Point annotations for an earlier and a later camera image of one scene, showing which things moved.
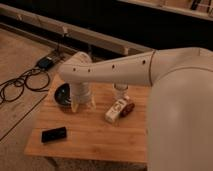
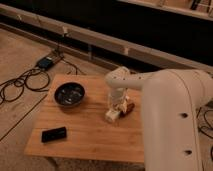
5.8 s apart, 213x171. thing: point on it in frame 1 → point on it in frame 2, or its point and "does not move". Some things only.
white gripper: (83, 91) → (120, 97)
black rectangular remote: (53, 134) does not move
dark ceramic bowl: (63, 94) does not move
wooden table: (87, 133) does not move
